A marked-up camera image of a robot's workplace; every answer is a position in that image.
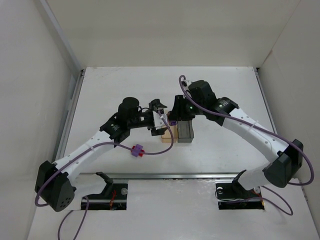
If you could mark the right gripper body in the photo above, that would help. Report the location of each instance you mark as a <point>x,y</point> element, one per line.
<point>182,117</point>

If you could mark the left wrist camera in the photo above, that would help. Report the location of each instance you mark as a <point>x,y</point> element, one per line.
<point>160,119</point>

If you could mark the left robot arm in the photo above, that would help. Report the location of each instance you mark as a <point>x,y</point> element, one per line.
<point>55,181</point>

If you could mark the grey transparent container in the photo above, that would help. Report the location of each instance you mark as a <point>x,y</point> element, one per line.
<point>185,132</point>

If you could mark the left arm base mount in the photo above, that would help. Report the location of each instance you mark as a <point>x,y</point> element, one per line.
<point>112,197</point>

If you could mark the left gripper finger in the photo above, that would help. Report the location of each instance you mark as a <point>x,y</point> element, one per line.
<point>156,106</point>
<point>158,132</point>

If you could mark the amber transparent container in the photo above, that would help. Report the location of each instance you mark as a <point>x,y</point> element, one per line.
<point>166,137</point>

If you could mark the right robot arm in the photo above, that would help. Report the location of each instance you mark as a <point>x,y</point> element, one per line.
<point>284,158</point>

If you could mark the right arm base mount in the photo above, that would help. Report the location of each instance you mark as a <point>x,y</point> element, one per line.
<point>232,196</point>

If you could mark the aluminium front rail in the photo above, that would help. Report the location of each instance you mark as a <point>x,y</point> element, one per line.
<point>175,176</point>

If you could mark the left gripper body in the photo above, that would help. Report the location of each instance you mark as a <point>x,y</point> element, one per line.
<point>146,119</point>

